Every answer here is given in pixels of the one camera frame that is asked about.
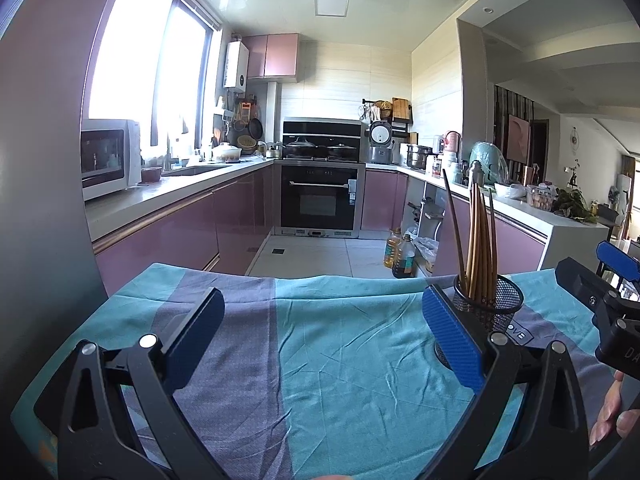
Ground white rice cooker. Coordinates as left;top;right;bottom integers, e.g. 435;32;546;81
367;120;396;165

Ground clear plastic bag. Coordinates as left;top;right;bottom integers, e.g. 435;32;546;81
412;236;440;276

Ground kitchen window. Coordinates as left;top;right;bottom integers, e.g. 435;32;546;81
87;0;223;161

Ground pink wall cabinet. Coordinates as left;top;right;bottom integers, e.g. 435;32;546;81
241;33;301;83

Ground white countertop appliance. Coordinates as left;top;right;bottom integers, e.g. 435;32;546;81
81;119;142;202

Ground dark cooking oil bottle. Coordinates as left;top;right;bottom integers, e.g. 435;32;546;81
391;234;416;278

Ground black mesh utensil holder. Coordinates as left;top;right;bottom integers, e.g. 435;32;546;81
435;274;525;376

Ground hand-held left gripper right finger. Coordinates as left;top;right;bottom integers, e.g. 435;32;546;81
421;284;591;480

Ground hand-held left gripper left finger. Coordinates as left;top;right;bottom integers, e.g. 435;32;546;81
32;287;226;480

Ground clear food container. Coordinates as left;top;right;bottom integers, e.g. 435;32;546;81
526;185;556;210

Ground black range hood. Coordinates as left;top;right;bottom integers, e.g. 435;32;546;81
282;117;368;161

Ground white wall water heater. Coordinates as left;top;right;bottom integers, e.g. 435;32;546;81
223;41;249;90

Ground stainless steel pot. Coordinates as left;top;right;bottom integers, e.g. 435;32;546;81
406;144;433;170

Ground teal and purple tablecloth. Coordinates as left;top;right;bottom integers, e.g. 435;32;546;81
10;261;640;480

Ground bunch of wooden chopsticks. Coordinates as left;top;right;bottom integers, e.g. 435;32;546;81
442;167;501;311

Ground black wall shelf rack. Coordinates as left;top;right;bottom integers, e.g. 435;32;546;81
362;97;413;136

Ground white casserole pot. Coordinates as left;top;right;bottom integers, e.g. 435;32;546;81
212;142;242;163

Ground pink wall painting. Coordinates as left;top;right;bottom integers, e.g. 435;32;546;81
507;114;532;165

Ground green potted plant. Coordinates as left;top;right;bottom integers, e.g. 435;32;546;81
552;187;598;223

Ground black built-in oven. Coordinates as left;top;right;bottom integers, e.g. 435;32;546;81
280;162;366;238

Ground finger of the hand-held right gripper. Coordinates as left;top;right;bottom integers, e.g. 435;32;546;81
596;241;640;282
555;257;640;317

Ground person's right hand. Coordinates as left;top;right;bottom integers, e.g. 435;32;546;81
589;372;640;448

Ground teal covered fan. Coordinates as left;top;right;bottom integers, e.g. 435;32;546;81
470;141;508;186

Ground pink kitchen base cabinets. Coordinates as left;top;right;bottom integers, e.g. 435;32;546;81
85;160;283;296
360;162;611;278

